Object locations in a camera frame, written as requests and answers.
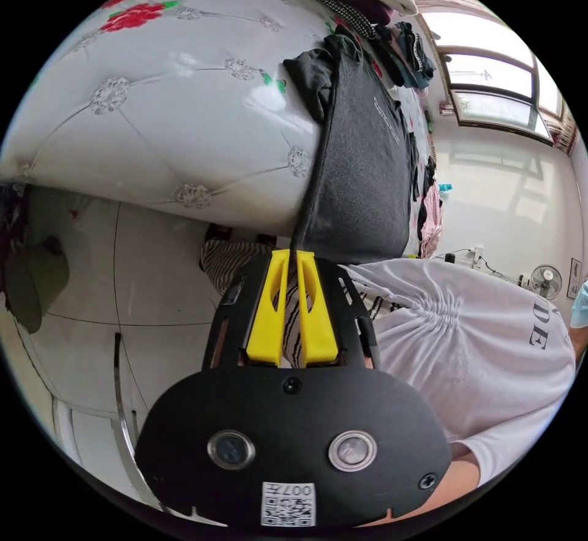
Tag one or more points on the person's left forearm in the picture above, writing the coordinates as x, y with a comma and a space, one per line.
461, 472

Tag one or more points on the window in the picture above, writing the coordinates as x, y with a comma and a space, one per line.
496, 90

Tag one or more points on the pile of clothes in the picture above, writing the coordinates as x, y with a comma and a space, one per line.
367, 3

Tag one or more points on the white standing fan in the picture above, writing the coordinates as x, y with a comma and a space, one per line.
545, 281

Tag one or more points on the person's body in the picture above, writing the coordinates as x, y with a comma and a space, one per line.
468, 343

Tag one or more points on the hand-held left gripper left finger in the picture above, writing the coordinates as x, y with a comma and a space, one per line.
266, 320

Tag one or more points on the gray lettered long sleeve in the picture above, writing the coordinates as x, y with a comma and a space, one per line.
363, 173

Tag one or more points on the bed with floral sheet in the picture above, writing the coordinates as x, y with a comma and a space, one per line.
174, 104

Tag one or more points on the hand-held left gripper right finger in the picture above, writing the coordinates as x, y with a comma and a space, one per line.
319, 320

